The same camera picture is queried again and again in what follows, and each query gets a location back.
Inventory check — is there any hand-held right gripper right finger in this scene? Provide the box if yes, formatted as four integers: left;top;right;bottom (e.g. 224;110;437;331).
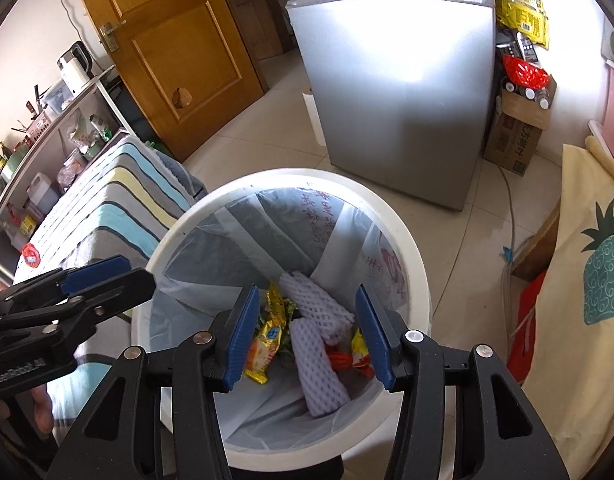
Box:
356;284;570;480

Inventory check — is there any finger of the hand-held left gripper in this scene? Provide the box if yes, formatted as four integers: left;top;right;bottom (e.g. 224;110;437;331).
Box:
0;269;157;352
0;255;133;314

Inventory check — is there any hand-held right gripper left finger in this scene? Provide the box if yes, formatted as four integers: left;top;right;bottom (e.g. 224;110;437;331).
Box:
44;284;262;480

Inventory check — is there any orange yellow snack wrapper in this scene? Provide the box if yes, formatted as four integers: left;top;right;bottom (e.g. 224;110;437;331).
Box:
243;335;279;386

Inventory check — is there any red snack wrapper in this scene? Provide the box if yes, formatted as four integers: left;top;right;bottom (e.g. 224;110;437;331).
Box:
327;350;375;377

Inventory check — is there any gold snack wrapper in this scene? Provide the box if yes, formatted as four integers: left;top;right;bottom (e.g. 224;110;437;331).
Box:
257;282;298;356

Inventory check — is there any white round trash bin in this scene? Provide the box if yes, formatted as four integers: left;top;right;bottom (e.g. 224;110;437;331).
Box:
131;169;433;471

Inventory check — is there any short white foam net sleeve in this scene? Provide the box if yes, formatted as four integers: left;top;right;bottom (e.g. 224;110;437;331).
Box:
289;317;352;418

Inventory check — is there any clear plastic bin liner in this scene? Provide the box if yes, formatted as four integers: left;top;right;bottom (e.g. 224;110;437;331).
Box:
150;187;413;448

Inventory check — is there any person's left hand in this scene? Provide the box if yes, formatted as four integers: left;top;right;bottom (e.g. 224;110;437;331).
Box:
0;384;55;436

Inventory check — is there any striped bed sheet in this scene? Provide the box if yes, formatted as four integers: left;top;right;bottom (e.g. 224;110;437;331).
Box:
12;135;208;421

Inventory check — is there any white plastic jug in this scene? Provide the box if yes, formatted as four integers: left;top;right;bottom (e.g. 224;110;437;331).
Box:
27;172;60;216

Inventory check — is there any white shelf rack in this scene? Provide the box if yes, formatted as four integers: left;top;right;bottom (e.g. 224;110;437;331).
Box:
0;65;133;281

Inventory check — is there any clear storage box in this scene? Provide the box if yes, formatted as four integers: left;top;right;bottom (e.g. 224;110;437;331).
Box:
40;80;73;116

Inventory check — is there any wooden board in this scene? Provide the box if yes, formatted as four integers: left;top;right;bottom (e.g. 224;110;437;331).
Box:
512;200;562;281

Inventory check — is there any white electric kettle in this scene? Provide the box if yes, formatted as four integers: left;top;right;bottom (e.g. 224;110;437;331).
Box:
57;41;94;100

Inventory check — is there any yellow pineapple print cloth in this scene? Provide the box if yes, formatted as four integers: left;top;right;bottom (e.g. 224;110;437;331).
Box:
519;135;614;480

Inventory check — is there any wooden door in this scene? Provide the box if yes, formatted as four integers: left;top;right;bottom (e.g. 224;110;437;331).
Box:
70;0;265;161

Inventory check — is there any cardboard box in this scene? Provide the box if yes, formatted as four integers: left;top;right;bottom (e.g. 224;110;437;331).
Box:
483;75;558;177

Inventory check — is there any silver refrigerator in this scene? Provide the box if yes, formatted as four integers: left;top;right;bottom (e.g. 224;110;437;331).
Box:
269;0;498;211

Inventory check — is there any red plastic bag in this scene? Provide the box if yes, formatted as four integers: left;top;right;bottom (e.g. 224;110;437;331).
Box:
502;55;550;92

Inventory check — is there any black striped packet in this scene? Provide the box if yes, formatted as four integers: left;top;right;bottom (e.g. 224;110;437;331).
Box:
497;30;540;63

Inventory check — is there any yellow packet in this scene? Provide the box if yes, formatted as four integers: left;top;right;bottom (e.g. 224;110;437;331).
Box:
493;0;550;51

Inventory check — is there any floor cable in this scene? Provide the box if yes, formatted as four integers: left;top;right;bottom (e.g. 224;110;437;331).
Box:
497;160;518;261

